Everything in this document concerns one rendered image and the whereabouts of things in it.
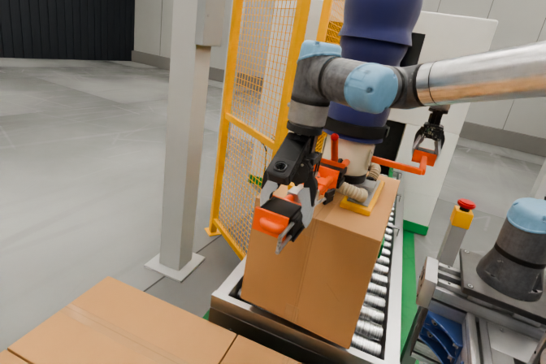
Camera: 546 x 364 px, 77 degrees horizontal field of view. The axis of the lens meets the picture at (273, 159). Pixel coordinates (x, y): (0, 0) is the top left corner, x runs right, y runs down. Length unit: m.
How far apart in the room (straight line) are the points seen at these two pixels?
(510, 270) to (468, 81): 0.61
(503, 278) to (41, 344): 1.36
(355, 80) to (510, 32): 9.41
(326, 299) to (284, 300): 0.15
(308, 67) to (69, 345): 1.15
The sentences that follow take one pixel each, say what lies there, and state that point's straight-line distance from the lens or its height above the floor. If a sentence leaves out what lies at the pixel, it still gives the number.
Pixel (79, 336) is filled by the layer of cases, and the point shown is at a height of 0.54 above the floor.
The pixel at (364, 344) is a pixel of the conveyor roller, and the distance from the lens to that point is 1.49.
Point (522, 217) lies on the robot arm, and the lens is 1.05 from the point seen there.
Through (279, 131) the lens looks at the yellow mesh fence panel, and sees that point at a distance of 1.85.
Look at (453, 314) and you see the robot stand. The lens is 1.15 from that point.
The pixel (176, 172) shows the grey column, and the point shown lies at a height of 0.71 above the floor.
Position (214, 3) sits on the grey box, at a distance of 1.97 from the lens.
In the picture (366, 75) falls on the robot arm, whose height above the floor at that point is 1.52.
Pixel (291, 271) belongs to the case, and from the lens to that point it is 1.16.
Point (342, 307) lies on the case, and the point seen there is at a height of 0.82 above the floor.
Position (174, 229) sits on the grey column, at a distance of 2.33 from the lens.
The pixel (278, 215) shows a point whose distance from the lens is 0.68.
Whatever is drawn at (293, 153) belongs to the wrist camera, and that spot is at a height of 1.36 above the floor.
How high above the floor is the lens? 1.55
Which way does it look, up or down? 19 degrees down
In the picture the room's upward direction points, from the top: 9 degrees clockwise
